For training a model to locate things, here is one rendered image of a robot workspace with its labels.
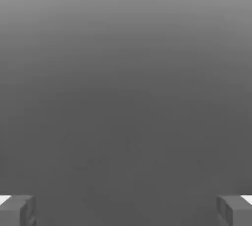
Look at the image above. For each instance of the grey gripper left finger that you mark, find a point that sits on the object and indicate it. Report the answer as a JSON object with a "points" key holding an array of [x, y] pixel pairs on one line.
{"points": [[13, 211]]}

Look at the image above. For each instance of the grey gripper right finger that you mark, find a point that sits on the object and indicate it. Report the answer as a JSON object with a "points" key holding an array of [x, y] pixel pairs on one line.
{"points": [[237, 212]]}

